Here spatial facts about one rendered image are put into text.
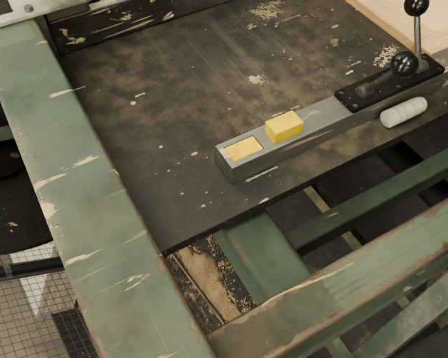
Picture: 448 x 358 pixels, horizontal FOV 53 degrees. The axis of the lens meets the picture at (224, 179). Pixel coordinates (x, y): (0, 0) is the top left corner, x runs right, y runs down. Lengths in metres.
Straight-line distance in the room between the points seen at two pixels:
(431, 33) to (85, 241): 0.75
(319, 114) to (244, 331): 0.37
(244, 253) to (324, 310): 0.17
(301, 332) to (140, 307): 0.18
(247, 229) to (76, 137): 0.27
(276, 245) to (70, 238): 0.29
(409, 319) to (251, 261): 1.00
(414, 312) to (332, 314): 1.05
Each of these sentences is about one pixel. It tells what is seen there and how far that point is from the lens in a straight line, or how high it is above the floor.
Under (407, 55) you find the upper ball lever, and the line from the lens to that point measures 0.67.
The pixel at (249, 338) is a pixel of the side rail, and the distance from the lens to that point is 0.51.
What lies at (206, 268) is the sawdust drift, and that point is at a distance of 3.47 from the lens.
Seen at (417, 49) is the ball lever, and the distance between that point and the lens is 0.83.
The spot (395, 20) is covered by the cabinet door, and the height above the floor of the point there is 1.29.
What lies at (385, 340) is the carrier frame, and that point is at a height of 0.79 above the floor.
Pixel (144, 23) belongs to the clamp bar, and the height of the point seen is 1.67.
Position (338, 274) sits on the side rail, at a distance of 0.56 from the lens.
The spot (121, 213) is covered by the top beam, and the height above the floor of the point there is 1.89.
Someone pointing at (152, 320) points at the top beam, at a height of 1.91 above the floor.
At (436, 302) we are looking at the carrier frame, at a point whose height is 0.79.
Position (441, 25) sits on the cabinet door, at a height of 1.23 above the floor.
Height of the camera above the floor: 2.15
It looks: 42 degrees down
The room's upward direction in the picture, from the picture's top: 92 degrees counter-clockwise
